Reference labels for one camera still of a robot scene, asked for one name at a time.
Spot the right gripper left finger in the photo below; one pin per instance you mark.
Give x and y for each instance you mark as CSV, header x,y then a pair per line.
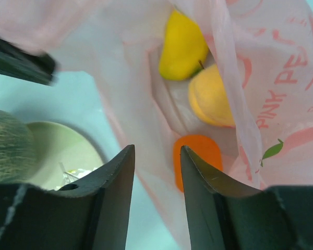
x,y
90,213

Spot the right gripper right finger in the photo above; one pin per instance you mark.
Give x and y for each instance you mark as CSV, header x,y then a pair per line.
x,y
223,213

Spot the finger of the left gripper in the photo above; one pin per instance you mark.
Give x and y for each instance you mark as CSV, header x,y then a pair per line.
x,y
20,65

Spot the orange fake orange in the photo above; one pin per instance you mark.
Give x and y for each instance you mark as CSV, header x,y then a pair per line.
x,y
206,151

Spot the green fake melon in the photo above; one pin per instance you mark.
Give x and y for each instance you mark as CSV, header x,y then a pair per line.
x,y
17,150

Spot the yellow fake fruit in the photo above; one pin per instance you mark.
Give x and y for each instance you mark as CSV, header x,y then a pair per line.
x,y
208,99

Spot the yellow fake mango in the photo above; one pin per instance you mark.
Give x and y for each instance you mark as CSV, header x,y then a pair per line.
x,y
184,48

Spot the pink plastic bag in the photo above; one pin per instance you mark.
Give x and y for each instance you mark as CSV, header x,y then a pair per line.
x,y
108,88

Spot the beige ceramic plate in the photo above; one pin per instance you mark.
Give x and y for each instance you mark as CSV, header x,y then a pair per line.
x,y
63,155

